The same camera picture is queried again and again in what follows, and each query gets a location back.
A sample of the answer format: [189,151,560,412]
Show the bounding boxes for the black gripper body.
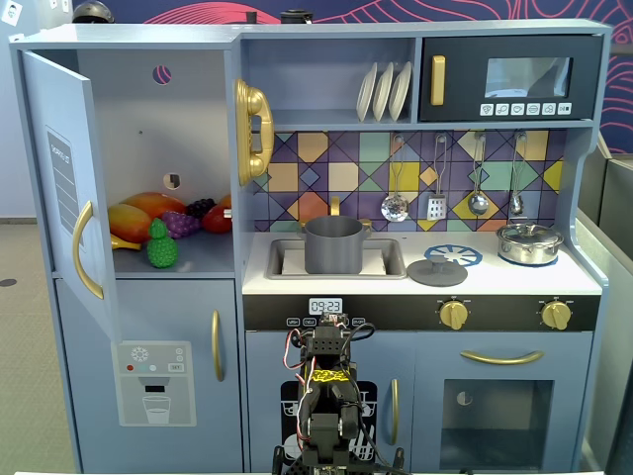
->
[301,324,358,370]

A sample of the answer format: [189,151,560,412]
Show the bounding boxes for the green toy pineapple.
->
[146,217,180,270]

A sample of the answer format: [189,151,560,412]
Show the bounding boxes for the blue-gray cabinet door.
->
[20,48,123,343]

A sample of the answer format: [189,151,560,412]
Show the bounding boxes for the yellow and black sticker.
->
[313,367,350,386]

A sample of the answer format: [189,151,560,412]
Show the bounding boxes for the dishwasher door with print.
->
[245,331,416,474]

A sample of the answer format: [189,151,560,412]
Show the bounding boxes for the gray plastic pot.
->
[298,215,373,275]

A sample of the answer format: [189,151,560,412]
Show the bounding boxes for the gray toy sink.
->
[266,237,407,281]

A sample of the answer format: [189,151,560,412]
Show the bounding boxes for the oven door with window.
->
[413,331,594,472]

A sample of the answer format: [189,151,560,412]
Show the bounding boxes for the gold stove knob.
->
[438,300,471,331]
[540,300,573,332]

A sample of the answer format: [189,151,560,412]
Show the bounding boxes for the gray pot lid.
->
[406,256,469,288]

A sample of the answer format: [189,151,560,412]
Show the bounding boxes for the metal slotted spoon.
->
[380,134,410,223]

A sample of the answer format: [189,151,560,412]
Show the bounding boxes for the blue-gray fridge door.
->
[54,277,238,474]

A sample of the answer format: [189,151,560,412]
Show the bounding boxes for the red toy fruit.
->
[201,203,233,236]

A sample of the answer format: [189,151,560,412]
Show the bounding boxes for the metal slotted spatula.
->
[426,134,449,222]

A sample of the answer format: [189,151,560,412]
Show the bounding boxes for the dark toy grapes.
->
[185,197,218,221]

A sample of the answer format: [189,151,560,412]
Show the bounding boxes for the purple toy grapes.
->
[161,210,202,240]

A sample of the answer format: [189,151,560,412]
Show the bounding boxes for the metal ladle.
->
[467,132,491,217]

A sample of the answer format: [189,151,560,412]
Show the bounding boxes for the yellow toy banana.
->
[109,233,156,253]

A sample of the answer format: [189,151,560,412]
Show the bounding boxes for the red-orange toy mango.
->
[120,191,188,220]

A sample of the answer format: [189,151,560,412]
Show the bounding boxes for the shiny steel pot lid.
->
[497,222,565,245]

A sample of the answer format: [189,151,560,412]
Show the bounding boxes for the small metal spoon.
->
[508,132,527,217]

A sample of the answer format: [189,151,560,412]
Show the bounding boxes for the yellow-orange toy mango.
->
[107,203,153,244]

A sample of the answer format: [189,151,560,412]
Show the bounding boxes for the gold toy telephone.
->
[233,77,276,187]

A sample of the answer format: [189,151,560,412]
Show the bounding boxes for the white toy plate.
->
[388,60,413,123]
[356,61,380,123]
[372,61,396,123]

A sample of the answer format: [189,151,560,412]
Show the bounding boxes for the black toy microwave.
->
[418,34,605,123]

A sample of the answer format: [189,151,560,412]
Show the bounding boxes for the gray office partition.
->
[575,133,633,469]

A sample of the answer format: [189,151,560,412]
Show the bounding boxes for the blue-gray toy kitchen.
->
[8,18,614,474]

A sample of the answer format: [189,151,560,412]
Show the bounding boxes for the black helmet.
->
[71,0,117,25]

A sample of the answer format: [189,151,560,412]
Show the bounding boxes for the black cable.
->
[340,321,377,358]

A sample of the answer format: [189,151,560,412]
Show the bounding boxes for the red and white wires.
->
[283,330,318,449]

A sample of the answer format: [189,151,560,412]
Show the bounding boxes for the thin gold dishwasher handle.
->
[390,378,402,446]

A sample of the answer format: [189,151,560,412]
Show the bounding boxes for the straight gold fridge handle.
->
[211,309,226,383]

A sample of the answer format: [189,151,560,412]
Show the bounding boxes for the wide gold oven handle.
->
[459,349,546,367]

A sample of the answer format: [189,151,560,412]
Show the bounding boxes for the curved gold door handle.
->
[71,200,106,301]

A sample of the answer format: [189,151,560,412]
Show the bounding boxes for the gold microwave handle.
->
[429,54,447,107]

